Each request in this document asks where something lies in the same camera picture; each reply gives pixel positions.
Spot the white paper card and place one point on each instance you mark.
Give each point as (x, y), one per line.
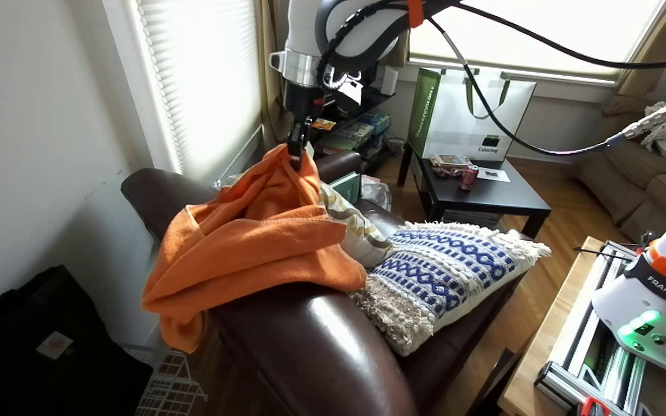
(493, 175)

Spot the stack of books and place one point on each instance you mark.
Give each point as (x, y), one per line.
(359, 132)

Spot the red soda can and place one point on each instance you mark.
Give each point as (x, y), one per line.
(467, 180)

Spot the blue white fringed pillow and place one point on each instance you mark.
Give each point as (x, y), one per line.
(444, 270)

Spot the brown leather sofa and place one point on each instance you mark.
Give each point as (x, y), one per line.
(311, 355)

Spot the black TV stand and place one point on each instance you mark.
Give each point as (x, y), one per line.
(356, 141)

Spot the black tote bag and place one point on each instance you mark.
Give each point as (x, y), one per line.
(39, 355)

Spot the light wooden table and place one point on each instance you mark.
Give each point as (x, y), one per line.
(538, 362)

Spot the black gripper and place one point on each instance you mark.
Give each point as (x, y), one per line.
(302, 106)

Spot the wide bright window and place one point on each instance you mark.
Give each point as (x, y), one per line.
(532, 31)

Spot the beige fabric couch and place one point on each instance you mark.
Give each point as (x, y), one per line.
(634, 192)

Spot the large white paper bag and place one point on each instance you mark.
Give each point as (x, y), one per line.
(463, 107)

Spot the black coffee table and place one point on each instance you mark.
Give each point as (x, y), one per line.
(486, 197)

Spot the beige curtain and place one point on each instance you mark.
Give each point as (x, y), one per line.
(268, 100)

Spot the tan curtain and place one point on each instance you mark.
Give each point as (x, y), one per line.
(657, 54)

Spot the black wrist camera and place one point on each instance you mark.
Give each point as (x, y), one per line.
(364, 84)

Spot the yellow grey wave pattern pillow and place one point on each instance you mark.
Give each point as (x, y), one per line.
(359, 232)

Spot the grey aluminium frame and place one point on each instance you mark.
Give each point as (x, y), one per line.
(587, 362)

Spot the orange towel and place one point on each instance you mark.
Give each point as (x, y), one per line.
(254, 245)

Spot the green book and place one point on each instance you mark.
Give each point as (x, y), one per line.
(345, 188)

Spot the white window blind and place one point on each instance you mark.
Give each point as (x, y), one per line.
(202, 77)

